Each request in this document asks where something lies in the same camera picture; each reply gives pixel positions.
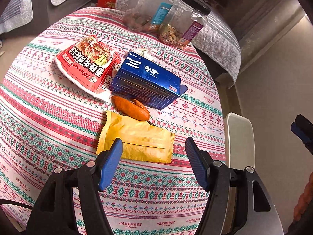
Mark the yellow snack wrapper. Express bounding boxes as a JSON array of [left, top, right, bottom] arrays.
[[96, 111, 175, 163]]

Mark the red instant noodle cup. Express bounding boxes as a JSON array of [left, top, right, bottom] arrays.
[[55, 36, 121, 102]]

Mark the dark blue cardboard box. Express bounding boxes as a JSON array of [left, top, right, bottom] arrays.
[[109, 52, 188, 110]]

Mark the person's right hand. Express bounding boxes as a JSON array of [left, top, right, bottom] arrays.
[[293, 172, 313, 221]]

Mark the patterned woven tablecloth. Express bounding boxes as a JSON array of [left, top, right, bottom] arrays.
[[1, 7, 226, 234]]

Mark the clear jar purple label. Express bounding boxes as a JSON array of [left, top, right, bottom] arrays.
[[159, 0, 211, 49]]

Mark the clear jar teal label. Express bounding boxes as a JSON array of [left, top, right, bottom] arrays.
[[123, 0, 174, 32]]

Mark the grey sofa with quilted cover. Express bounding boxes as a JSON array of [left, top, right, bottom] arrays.
[[1, 0, 96, 38]]

